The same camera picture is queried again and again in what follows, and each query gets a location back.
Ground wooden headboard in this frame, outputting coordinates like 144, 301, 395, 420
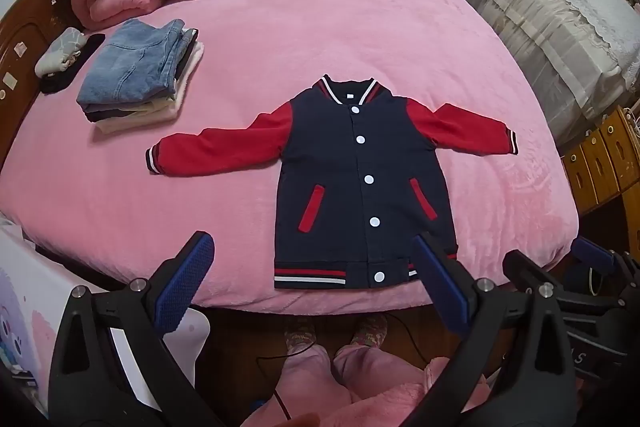
0, 0, 77, 170

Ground stack of folded clothes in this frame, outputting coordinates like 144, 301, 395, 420
82, 28, 199, 122

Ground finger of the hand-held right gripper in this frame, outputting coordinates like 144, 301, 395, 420
570, 237, 640, 289
502, 249, 568, 304

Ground person's left floral slipper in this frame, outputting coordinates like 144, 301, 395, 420
283, 319, 317, 355

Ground folded cream garment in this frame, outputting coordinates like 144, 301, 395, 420
94, 42, 205, 136

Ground lace-covered sofa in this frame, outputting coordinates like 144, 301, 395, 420
455, 0, 640, 148

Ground person's pink pajama legs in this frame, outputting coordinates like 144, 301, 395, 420
240, 342, 501, 427

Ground navy and red varsity jacket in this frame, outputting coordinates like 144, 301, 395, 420
146, 75, 519, 291

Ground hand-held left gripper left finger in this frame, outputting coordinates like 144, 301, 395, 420
47, 231, 223, 427

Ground pink fleece bed blanket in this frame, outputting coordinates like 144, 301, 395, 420
0, 0, 581, 315

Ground grey and black socks bundle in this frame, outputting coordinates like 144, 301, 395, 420
40, 33, 106, 96

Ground person's right floral slipper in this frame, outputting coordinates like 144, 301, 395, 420
351, 313, 389, 349

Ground person's floral slipper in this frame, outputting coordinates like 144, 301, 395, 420
283, 319, 317, 355
351, 313, 389, 349

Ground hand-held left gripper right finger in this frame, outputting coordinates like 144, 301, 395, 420
400, 232, 576, 427

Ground black cable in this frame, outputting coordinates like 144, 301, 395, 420
256, 342, 313, 422

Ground white printed storage box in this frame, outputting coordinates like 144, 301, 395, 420
0, 227, 211, 408

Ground folded blue jeans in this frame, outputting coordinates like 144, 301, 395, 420
76, 18, 187, 106

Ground yellow wooden drawer cabinet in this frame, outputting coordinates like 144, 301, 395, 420
560, 104, 640, 218

